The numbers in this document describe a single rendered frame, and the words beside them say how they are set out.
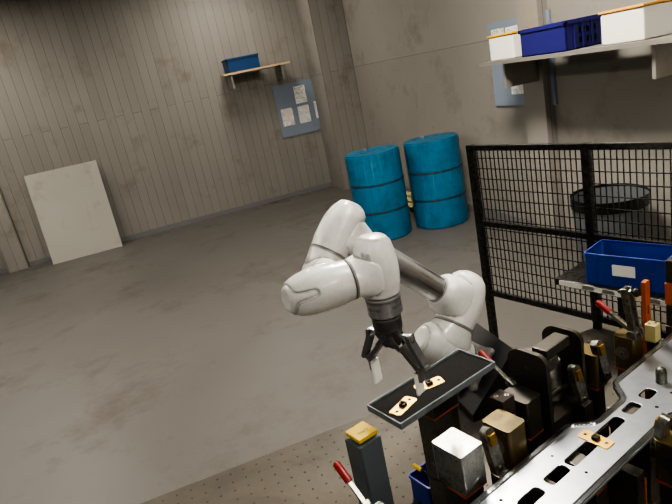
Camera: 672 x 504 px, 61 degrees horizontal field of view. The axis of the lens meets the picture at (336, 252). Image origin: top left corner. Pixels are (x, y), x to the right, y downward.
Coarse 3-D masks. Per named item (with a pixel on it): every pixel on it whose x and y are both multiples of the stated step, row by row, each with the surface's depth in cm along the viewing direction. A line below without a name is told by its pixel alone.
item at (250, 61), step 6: (252, 54) 918; (228, 60) 908; (234, 60) 912; (240, 60) 915; (246, 60) 918; (252, 60) 921; (258, 60) 924; (228, 66) 911; (234, 66) 914; (240, 66) 917; (246, 66) 920; (252, 66) 923; (258, 66) 926; (228, 72) 914
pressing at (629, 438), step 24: (648, 360) 177; (624, 384) 168; (648, 384) 166; (624, 408) 159; (648, 408) 156; (576, 432) 153; (624, 432) 149; (648, 432) 148; (528, 456) 147; (600, 456) 143; (624, 456) 142; (504, 480) 141; (528, 480) 140; (576, 480) 137; (600, 480) 136
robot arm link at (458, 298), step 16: (336, 208) 193; (352, 208) 192; (320, 224) 194; (336, 224) 190; (352, 224) 191; (320, 240) 190; (336, 240) 189; (352, 240) 191; (400, 256) 204; (400, 272) 204; (416, 272) 207; (432, 272) 213; (464, 272) 221; (416, 288) 210; (432, 288) 211; (448, 288) 213; (464, 288) 215; (480, 288) 218; (432, 304) 217; (448, 304) 213; (464, 304) 214; (480, 304) 218; (448, 320) 216; (464, 320) 215
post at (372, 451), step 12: (348, 444) 146; (360, 444) 144; (372, 444) 144; (360, 456) 143; (372, 456) 144; (384, 456) 147; (360, 468) 145; (372, 468) 145; (384, 468) 148; (360, 480) 148; (372, 480) 146; (384, 480) 148; (360, 492) 150; (372, 492) 146; (384, 492) 149
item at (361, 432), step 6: (354, 426) 148; (360, 426) 147; (366, 426) 147; (348, 432) 146; (354, 432) 145; (360, 432) 145; (366, 432) 144; (372, 432) 144; (354, 438) 143; (360, 438) 143; (366, 438) 143
